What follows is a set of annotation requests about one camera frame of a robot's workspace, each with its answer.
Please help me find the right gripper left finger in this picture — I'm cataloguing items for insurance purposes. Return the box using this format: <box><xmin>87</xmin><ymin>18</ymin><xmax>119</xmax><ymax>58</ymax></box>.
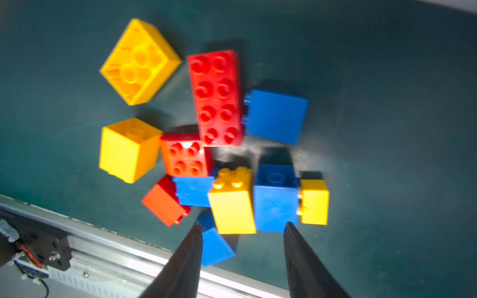
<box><xmin>140</xmin><ymin>223</ymin><xmax>203</xmax><ymax>298</ymax></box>

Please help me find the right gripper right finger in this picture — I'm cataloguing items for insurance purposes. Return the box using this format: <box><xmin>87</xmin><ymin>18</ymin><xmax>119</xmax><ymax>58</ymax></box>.
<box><xmin>284</xmin><ymin>222</ymin><xmax>349</xmax><ymax>298</ymax></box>

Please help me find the blue lego brick bottom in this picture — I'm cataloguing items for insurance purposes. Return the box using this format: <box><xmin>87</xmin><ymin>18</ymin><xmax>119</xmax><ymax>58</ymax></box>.
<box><xmin>198</xmin><ymin>210</ymin><xmax>236</xmax><ymax>267</ymax></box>

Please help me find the blue lego brick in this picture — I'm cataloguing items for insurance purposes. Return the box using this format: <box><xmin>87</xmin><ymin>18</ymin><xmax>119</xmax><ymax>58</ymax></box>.
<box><xmin>172</xmin><ymin>168</ymin><xmax>219</xmax><ymax>208</ymax></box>
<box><xmin>198</xmin><ymin>210</ymin><xmax>236</xmax><ymax>267</ymax></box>
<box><xmin>242</xmin><ymin>90</ymin><xmax>309</xmax><ymax>145</ymax></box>
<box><xmin>253</xmin><ymin>164</ymin><xmax>299</xmax><ymax>233</ymax></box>

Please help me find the red lego brick bottom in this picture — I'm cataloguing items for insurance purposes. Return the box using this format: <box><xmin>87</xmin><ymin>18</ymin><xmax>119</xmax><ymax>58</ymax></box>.
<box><xmin>142</xmin><ymin>175</ymin><xmax>191</xmax><ymax>227</ymax></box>

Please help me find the small yellow lego brick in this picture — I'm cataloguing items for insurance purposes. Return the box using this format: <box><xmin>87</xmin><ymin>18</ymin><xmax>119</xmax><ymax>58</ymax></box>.
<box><xmin>297</xmin><ymin>180</ymin><xmax>330</xmax><ymax>225</ymax></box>

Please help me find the blue lego brick middle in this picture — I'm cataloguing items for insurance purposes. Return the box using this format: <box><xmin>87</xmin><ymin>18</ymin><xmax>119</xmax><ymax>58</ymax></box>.
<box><xmin>172</xmin><ymin>168</ymin><xmax>219</xmax><ymax>208</ymax></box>

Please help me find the blue lego brick right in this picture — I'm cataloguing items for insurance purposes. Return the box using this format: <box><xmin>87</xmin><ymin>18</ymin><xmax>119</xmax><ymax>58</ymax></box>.
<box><xmin>253</xmin><ymin>164</ymin><xmax>299</xmax><ymax>233</ymax></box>

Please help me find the red square lego brick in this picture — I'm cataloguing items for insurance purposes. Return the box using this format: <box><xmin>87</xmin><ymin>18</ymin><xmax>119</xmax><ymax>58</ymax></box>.
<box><xmin>160</xmin><ymin>134</ymin><xmax>213</xmax><ymax>178</ymax></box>

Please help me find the left control circuit board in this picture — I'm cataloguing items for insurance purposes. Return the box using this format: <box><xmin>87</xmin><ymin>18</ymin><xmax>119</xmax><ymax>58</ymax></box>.
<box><xmin>13</xmin><ymin>260</ymin><xmax>49</xmax><ymax>279</ymax></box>

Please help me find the blue lego brick upper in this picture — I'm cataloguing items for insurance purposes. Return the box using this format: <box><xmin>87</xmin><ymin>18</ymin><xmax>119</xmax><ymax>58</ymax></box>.
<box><xmin>242</xmin><ymin>90</ymin><xmax>309</xmax><ymax>145</ymax></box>

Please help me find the long red brick centre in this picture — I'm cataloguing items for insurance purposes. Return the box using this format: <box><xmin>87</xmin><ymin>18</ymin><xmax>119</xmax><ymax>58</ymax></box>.
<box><xmin>187</xmin><ymin>50</ymin><xmax>243</xmax><ymax>147</ymax></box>

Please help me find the aluminium front rail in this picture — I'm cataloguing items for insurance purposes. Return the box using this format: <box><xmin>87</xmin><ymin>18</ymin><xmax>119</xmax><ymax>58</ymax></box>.
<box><xmin>1</xmin><ymin>196</ymin><xmax>290</xmax><ymax>298</ymax></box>

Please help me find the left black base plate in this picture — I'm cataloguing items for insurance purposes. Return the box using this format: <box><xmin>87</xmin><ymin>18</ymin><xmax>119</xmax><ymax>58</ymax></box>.
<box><xmin>1</xmin><ymin>211</ymin><xmax>72</xmax><ymax>271</ymax></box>

